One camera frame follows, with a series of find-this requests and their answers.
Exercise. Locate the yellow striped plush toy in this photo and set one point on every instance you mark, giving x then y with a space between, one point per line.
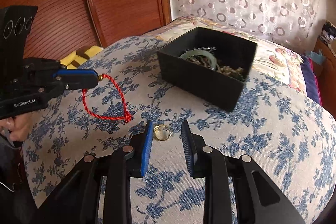
80 56

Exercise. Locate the pink floral quilt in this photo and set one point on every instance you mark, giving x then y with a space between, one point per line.
271 59

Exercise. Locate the person's left hand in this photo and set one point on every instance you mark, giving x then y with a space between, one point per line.
20 126

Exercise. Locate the navy blue blanket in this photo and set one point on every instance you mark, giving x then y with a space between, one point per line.
312 89

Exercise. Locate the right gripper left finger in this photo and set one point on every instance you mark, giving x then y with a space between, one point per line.
76 198

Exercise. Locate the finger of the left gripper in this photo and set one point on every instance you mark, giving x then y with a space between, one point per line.
78 72
78 81

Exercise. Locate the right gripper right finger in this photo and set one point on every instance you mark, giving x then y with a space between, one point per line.
257 197

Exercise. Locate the pale green jade bangle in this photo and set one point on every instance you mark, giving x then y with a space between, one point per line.
201 57

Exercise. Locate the black open storage box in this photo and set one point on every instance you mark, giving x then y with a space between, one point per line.
221 88

